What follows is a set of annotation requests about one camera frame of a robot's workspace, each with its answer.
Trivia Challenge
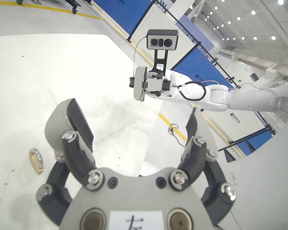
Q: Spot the thin white cable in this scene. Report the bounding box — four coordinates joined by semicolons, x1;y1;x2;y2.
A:
132;36;149;77

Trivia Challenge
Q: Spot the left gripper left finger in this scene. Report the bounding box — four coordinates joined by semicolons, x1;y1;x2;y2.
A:
36;98;104;228

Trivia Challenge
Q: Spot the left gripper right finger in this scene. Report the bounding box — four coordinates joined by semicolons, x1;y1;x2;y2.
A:
170;107;237;229

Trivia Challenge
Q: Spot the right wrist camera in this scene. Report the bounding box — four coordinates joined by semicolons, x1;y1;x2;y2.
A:
146;30;179;75

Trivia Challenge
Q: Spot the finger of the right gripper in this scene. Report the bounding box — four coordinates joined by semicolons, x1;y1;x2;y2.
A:
129;66;149;103

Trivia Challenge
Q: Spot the brass padlock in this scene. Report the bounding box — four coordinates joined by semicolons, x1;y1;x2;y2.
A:
29;148;44;175

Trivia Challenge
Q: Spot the thin black floor cable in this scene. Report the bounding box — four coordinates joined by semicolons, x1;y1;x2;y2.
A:
169;124;187;148

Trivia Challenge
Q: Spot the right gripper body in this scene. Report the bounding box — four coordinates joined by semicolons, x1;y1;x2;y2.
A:
145;71;172;97

